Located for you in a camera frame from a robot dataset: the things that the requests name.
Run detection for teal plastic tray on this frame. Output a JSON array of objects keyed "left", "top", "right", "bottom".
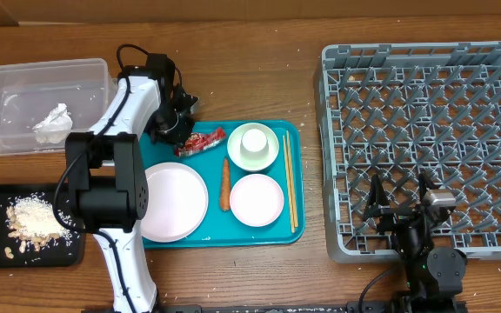
[{"left": 139, "top": 120, "right": 306, "bottom": 250}]

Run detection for brown cardboard backdrop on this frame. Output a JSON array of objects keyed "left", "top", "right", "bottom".
[{"left": 0, "top": 0, "right": 501, "bottom": 26}]

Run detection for pale green bowl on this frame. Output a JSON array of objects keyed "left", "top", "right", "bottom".
[{"left": 227, "top": 123, "right": 279, "bottom": 172}]

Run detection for clear plastic bin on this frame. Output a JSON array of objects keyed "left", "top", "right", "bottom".
[{"left": 0, "top": 58, "right": 117, "bottom": 156}]

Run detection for white paper napkin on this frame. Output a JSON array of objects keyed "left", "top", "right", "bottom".
[{"left": 32, "top": 103, "right": 73, "bottom": 143}]

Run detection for large pink plate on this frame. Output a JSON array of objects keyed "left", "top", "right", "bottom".
[{"left": 141, "top": 162, "right": 209, "bottom": 243}]

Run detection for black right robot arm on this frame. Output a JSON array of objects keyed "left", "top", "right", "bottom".
[{"left": 364, "top": 172, "right": 467, "bottom": 312}]

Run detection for grey plastic dish rack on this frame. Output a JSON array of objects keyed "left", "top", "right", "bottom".
[{"left": 314, "top": 42, "right": 501, "bottom": 263}]

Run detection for white upside-down cup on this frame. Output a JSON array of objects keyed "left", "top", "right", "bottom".
[{"left": 241, "top": 129, "right": 268, "bottom": 154}]

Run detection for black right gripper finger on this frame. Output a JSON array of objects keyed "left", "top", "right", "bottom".
[
  {"left": 417, "top": 171, "right": 437, "bottom": 194},
  {"left": 364, "top": 174, "right": 388, "bottom": 217}
]

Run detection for red snack wrapper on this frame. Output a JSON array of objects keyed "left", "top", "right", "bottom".
[{"left": 174, "top": 127, "right": 227, "bottom": 157}]

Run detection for black waste tray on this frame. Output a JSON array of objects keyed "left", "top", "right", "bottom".
[{"left": 0, "top": 183, "right": 85, "bottom": 268}]

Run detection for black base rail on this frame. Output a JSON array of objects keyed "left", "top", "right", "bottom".
[{"left": 81, "top": 301, "right": 469, "bottom": 313}]

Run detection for left wooden chopstick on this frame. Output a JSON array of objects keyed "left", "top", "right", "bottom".
[{"left": 283, "top": 135, "right": 295, "bottom": 233}]

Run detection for orange carrot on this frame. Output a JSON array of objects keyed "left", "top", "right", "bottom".
[{"left": 219, "top": 157, "right": 231, "bottom": 211}]

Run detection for rice and peanut scraps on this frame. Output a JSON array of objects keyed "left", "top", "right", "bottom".
[{"left": 6, "top": 196, "right": 73, "bottom": 252}]

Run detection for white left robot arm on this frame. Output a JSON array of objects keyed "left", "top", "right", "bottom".
[{"left": 60, "top": 53, "right": 198, "bottom": 312}]

